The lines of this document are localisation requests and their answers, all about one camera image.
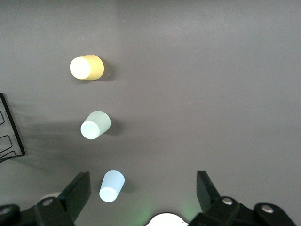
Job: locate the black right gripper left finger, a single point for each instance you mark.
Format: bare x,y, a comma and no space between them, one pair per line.
77,193

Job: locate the light blue plastic cup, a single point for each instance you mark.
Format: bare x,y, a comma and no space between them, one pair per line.
111,186

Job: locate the yellow plastic cup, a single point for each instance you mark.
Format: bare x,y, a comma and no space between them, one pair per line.
87,67

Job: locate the pale green plastic cup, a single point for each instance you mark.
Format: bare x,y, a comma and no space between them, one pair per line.
95,124

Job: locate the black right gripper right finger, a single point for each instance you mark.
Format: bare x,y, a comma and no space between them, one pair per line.
207,195

